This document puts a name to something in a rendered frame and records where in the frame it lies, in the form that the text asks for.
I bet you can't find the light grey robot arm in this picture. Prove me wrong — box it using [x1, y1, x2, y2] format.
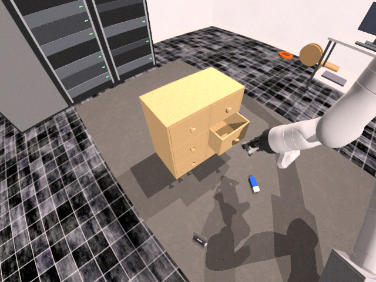
[268, 55, 376, 276]

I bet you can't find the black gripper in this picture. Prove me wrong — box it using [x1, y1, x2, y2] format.
[241, 128, 276, 156]

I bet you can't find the blue and white eraser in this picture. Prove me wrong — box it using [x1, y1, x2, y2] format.
[249, 176, 260, 193]

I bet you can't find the light wooden chest of drawers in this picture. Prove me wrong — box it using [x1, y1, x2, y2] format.
[139, 67, 245, 179]

